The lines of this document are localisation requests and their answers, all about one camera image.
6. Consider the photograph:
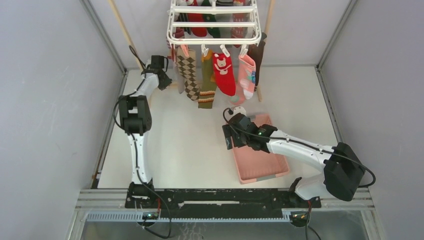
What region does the black camera cable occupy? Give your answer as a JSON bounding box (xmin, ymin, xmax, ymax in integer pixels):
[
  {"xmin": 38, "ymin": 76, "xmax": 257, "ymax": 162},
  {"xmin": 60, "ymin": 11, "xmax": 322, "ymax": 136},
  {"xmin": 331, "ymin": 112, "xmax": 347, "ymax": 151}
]
[
  {"xmin": 222, "ymin": 107, "xmax": 377, "ymax": 189},
  {"xmin": 112, "ymin": 44, "xmax": 173, "ymax": 239}
]

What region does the pink plastic basket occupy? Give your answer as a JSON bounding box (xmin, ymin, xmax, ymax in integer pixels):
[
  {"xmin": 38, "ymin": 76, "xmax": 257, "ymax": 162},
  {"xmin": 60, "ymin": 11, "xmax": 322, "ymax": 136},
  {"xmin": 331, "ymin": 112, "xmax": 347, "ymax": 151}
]
[{"xmin": 228, "ymin": 113, "xmax": 290, "ymax": 185}]

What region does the brown argyle sock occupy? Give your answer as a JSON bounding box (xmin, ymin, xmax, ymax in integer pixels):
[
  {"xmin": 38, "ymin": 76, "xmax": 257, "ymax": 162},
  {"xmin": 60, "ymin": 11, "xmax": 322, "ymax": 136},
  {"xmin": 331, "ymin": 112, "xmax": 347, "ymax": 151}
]
[{"xmin": 176, "ymin": 47, "xmax": 201, "ymax": 101}]

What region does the grey ribbed sock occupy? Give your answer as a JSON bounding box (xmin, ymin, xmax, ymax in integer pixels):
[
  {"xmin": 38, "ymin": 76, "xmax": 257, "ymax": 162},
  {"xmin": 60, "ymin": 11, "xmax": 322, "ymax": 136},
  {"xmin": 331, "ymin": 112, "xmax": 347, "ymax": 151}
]
[{"xmin": 171, "ymin": 47, "xmax": 185, "ymax": 94}]

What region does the black right camera cable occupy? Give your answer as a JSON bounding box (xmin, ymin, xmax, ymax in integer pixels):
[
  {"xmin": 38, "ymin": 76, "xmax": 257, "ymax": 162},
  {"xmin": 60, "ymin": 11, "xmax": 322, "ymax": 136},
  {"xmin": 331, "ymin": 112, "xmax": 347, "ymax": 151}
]
[{"xmin": 222, "ymin": 107, "xmax": 377, "ymax": 189}]

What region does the wooden hanger stand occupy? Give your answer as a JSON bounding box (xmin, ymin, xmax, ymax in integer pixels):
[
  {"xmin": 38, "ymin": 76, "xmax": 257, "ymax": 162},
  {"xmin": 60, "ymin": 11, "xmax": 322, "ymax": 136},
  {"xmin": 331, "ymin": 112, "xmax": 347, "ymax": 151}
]
[{"xmin": 107, "ymin": 0, "xmax": 276, "ymax": 103}]

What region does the red white patterned sock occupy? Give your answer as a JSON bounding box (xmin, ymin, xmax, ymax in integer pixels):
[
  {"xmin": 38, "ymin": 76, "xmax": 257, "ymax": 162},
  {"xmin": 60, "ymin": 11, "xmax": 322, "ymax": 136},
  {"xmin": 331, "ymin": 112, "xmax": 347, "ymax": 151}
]
[{"xmin": 230, "ymin": 0, "xmax": 248, "ymax": 39}]

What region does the pink patterned sock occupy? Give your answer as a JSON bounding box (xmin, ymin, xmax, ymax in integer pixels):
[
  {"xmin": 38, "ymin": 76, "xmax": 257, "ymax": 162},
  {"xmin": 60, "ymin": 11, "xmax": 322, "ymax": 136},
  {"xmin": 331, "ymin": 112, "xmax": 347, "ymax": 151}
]
[{"xmin": 230, "ymin": 54, "xmax": 256, "ymax": 106}]

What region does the red bear sock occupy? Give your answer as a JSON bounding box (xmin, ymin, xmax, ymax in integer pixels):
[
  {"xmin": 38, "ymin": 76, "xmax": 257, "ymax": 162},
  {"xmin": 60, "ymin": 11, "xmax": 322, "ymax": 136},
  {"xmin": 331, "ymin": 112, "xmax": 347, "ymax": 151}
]
[{"xmin": 212, "ymin": 53, "xmax": 236, "ymax": 97}]

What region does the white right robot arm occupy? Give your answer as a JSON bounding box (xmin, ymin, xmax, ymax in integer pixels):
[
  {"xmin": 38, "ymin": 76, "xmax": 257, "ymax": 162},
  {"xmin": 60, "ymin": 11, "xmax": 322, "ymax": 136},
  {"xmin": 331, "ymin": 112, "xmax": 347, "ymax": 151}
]
[{"xmin": 222, "ymin": 113, "xmax": 369, "ymax": 208}]

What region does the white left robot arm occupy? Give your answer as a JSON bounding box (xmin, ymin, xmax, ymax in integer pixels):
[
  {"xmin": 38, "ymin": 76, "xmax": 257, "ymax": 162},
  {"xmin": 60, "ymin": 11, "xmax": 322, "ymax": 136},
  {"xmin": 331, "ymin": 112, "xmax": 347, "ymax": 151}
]
[{"xmin": 114, "ymin": 55, "xmax": 172, "ymax": 209}]

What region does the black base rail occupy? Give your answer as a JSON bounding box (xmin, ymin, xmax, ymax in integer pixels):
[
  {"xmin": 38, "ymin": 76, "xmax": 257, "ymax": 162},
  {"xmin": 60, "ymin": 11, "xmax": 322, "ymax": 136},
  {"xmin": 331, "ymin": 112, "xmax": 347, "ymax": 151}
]
[{"xmin": 124, "ymin": 185, "xmax": 322, "ymax": 220}]

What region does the black left camera cable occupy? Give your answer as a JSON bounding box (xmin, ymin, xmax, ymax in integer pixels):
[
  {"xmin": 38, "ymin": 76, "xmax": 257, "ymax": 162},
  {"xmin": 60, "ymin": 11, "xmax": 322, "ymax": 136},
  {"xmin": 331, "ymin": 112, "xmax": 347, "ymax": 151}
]
[{"xmin": 112, "ymin": 44, "xmax": 173, "ymax": 239}]

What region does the dark brown sock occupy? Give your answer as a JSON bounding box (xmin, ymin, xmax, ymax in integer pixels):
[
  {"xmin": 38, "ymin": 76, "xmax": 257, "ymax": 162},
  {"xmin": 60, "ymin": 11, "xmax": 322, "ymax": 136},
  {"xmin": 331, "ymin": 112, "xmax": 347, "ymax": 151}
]
[{"xmin": 247, "ymin": 32, "xmax": 268, "ymax": 92}]

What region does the white plastic clip hanger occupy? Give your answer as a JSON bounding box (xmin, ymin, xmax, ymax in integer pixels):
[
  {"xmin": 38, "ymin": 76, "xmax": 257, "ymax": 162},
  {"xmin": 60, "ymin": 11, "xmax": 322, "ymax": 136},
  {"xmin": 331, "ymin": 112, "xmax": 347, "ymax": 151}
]
[{"xmin": 166, "ymin": 0, "xmax": 262, "ymax": 57}]

